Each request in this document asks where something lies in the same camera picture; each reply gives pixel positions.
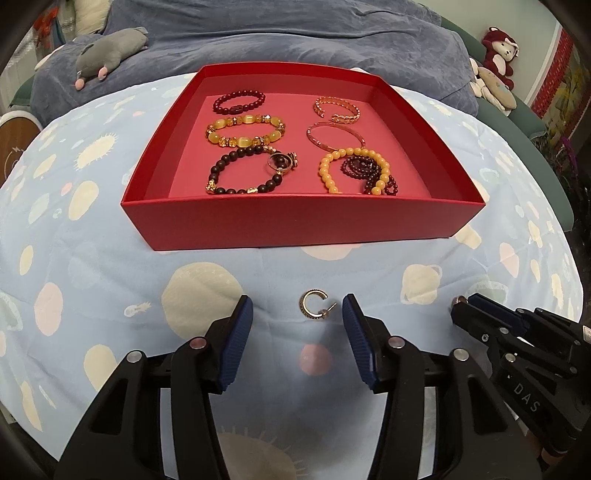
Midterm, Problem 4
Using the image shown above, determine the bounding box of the dark brown bead bracelet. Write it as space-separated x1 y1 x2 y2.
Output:
204 145 284 195

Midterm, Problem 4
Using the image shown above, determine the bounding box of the dark red bead bracelet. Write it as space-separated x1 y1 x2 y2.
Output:
212 89 267 115

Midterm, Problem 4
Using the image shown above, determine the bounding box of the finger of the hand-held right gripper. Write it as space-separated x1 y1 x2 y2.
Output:
450 296 573 379
466 293 585 344

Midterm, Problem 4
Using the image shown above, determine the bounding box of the rose gold bangle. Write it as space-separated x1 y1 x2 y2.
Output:
307 121 366 152

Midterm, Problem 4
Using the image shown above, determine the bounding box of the light blue printed sheet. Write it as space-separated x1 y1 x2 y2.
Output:
0 69 585 480

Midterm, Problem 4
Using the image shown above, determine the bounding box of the red monkey plush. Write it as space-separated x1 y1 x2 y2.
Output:
481 26 519 90

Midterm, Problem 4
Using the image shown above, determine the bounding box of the white plush toy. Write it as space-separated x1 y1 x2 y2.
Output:
71 0 112 35

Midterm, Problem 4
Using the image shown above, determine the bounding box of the orange bead bracelet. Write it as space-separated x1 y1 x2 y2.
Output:
318 148 392 195

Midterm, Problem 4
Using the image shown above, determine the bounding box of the beige plush toy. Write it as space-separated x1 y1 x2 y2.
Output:
468 58 515 116

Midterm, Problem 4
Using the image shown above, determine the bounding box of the blue-grey velvet blanket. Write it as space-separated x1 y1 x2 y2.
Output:
30 0 481 127

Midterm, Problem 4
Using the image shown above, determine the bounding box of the gold chain cuff bracelet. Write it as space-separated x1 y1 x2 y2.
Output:
314 95 361 124

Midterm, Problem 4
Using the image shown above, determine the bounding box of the purple bead bracelet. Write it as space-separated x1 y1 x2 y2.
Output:
341 156 400 197

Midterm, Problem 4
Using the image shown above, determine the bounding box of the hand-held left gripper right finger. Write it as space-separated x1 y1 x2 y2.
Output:
341 294 541 480

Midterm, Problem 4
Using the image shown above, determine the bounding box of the yellow bead bracelet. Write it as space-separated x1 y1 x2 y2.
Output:
205 113 287 148

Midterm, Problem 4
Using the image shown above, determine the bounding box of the red wall hanging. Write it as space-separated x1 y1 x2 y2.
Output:
531 23 575 139

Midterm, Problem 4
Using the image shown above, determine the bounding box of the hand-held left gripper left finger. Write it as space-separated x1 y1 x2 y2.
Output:
54 294 254 480

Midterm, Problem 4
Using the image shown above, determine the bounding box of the gold ring with ornament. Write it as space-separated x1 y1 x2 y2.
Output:
267 151 298 174

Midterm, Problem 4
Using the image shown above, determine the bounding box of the red bow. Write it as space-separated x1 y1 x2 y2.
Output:
36 7 63 44

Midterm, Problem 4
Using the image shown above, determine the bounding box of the red cardboard box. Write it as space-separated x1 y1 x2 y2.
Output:
121 64 486 252

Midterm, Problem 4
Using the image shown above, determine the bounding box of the grey plush mouse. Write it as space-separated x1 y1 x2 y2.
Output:
74 27 149 90

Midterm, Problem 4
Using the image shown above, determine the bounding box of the gold hoop earring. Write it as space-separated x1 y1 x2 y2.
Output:
298 289 329 319

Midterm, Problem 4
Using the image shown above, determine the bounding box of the round wooden side table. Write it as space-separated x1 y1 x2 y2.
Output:
0 111 40 183

